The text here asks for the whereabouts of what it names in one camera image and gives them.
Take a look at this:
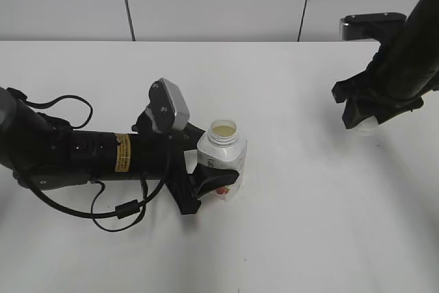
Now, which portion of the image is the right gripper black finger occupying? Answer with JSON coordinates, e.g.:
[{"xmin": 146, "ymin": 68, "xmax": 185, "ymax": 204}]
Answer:
[
  {"xmin": 342, "ymin": 98, "xmax": 369, "ymax": 129},
  {"xmin": 375, "ymin": 105, "xmax": 417, "ymax": 125}
]

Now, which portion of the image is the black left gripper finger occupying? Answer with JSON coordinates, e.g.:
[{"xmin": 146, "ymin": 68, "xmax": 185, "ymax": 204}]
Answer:
[
  {"xmin": 190, "ymin": 164, "xmax": 239, "ymax": 199},
  {"xmin": 182, "ymin": 123, "xmax": 206, "ymax": 151}
]

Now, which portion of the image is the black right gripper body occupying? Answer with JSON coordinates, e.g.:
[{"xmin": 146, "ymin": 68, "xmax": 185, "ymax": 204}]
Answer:
[{"xmin": 331, "ymin": 52, "xmax": 424, "ymax": 115}]

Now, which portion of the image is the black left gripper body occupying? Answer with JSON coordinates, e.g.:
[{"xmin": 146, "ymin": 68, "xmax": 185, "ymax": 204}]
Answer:
[{"xmin": 132, "ymin": 111, "xmax": 201, "ymax": 215}]

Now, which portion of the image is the white plastic bottle cap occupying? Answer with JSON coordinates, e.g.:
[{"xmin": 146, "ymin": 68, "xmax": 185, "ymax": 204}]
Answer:
[{"xmin": 355, "ymin": 116, "xmax": 379, "ymax": 135}]

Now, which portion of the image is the white yili changqing yogurt bottle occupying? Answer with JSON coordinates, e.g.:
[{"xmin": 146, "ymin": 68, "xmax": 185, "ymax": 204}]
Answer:
[{"xmin": 197, "ymin": 130, "xmax": 247, "ymax": 202}]

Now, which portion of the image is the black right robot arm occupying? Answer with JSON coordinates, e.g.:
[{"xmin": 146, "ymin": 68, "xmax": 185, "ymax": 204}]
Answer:
[{"xmin": 331, "ymin": 0, "xmax": 438, "ymax": 129}]

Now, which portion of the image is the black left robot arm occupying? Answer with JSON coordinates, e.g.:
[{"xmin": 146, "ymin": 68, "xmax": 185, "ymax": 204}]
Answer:
[{"xmin": 1, "ymin": 78, "xmax": 239, "ymax": 219}]

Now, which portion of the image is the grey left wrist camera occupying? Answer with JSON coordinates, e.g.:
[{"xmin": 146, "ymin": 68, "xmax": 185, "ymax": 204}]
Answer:
[{"xmin": 145, "ymin": 78, "xmax": 190, "ymax": 133}]

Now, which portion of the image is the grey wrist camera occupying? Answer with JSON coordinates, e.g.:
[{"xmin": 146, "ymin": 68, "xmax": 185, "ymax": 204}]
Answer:
[
  {"xmin": 340, "ymin": 12, "xmax": 407, "ymax": 43},
  {"xmin": 145, "ymin": 78, "xmax": 190, "ymax": 133}
]

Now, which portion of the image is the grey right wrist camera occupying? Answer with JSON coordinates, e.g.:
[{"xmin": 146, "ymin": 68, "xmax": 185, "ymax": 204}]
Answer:
[{"xmin": 340, "ymin": 12, "xmax": 407, "ymax": 43}]

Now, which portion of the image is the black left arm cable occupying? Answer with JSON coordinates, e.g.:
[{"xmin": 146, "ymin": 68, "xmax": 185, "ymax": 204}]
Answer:
[{"xmin": 13, "ymin": 93, "xmax": 171, "ymax": 234}]

